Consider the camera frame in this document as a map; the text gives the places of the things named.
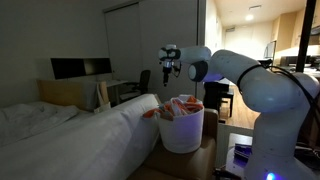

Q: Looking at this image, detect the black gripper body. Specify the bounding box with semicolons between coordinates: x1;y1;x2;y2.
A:
161;59;174;77

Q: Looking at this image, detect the orange white striped towel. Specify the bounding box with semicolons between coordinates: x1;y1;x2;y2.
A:
143;94;204;122

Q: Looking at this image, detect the white round fabric bag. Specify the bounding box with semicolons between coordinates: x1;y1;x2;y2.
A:
157;94;205;154

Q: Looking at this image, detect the black office chair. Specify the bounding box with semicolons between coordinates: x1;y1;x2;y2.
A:
119;69;152;103

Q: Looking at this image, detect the white closet door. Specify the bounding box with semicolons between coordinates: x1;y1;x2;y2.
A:
103;0;201;104

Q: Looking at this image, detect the white desk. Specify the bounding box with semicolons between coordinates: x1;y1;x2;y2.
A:
99;79;129;105

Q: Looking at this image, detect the dark dining table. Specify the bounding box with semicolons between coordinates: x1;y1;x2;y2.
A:
203;79;235;118

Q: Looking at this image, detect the dark side table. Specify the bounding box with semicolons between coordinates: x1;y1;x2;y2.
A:
223;132;254;180

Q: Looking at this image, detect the black monitor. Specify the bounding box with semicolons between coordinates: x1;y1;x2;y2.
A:
50;57;113;80

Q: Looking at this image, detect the wooden bed headboard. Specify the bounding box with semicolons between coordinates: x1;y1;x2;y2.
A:
36;79;101;111

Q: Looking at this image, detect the steel refrigerator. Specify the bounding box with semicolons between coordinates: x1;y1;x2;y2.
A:
264;40;278;60

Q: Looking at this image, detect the purple lit control device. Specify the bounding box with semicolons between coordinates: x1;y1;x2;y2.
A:
233;143;253;165

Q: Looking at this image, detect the white bed mattress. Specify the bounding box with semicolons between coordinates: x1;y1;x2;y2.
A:
0;93;161;180

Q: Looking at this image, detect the white kitchen counter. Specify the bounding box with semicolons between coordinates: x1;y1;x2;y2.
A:
276;45;320;58

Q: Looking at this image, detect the crumpled white duvet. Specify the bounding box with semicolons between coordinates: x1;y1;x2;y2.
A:
0;101;81;148

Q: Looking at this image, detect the black vertical pole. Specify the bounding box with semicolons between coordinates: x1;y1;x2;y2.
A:
295;0;318;74

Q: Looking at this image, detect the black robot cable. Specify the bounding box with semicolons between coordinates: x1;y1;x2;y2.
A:
235;62;320;134

